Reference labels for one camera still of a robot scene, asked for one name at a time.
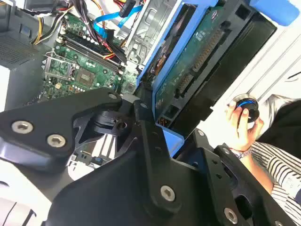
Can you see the person's bare hand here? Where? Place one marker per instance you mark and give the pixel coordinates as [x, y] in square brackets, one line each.
[244, 134]

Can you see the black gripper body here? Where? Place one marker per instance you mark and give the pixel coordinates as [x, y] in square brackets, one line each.
[113, 195]

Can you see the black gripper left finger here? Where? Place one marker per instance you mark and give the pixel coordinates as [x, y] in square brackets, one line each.
[37, 117]

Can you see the hard disk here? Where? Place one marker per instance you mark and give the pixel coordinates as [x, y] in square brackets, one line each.
[188, 70]

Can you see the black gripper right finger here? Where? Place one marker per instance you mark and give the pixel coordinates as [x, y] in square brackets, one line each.
[225, 169]

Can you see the round black blue-ringed tool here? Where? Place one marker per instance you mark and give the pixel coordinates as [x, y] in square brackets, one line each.
[250, 109]

